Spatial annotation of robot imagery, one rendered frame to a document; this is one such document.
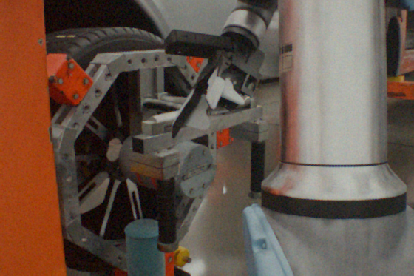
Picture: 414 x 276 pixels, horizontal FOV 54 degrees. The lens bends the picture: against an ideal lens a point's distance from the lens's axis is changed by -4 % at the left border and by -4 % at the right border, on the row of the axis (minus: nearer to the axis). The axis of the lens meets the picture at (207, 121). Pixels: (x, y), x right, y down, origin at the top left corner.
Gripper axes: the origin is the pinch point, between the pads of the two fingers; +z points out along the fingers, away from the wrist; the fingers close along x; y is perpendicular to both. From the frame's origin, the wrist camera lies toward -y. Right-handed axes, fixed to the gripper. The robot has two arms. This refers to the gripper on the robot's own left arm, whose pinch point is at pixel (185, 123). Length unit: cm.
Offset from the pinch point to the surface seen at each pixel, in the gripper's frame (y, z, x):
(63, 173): -11.3, 8.3, 31.8
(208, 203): 86, -67, 204
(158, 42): -8, -37, 38
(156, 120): -2.1, -4.5, 13.8
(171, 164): 4.3, 1.1, 14.8
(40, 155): -15.4, 17.9, -7.6
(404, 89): 221, -259, 183
